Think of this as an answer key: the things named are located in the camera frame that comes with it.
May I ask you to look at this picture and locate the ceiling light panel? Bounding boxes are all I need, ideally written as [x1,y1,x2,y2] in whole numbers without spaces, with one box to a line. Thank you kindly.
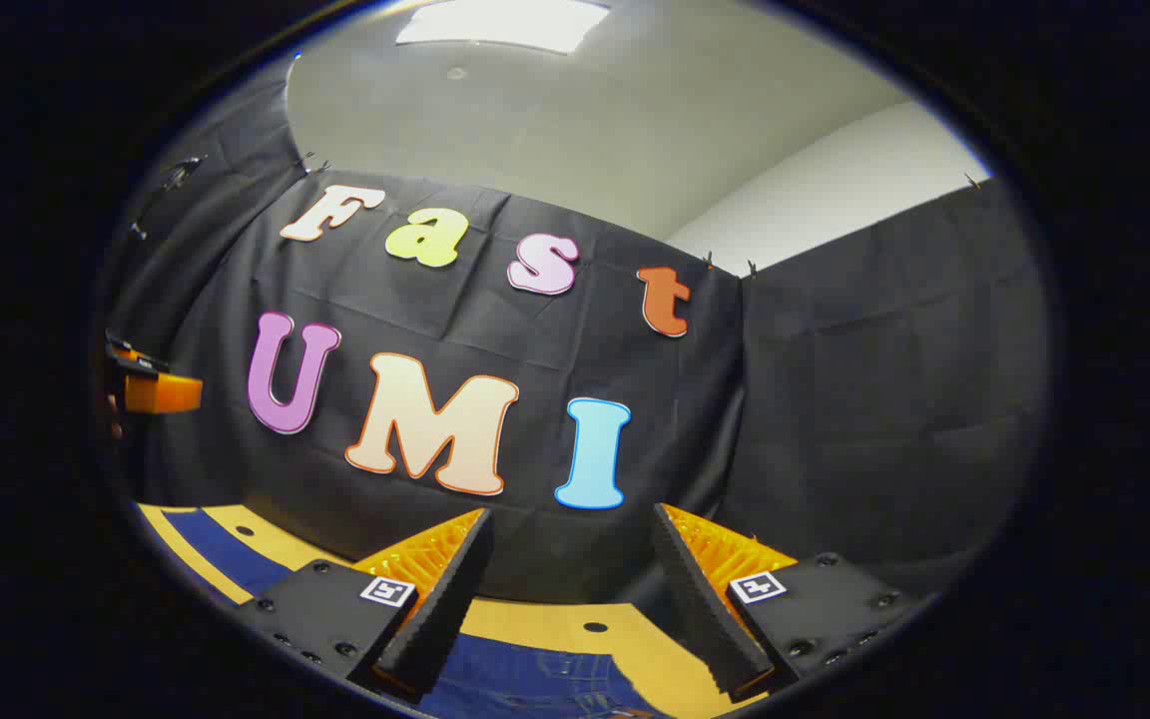
[395,0,612,57]

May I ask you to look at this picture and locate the black backdrop cloth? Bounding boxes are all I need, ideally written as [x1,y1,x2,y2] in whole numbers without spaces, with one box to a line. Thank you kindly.
[96,60,1052,606]

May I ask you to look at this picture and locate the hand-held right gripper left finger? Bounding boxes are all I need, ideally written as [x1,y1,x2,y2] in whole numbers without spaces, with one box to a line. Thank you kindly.
[234,506,497,702]

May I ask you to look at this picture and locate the blue denim jeans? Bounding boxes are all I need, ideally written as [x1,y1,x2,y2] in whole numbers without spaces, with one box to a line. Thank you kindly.
[164,507,681,719]

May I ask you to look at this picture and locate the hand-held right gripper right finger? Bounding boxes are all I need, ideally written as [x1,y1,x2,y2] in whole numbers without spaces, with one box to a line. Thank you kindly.
[651,502,925,702]

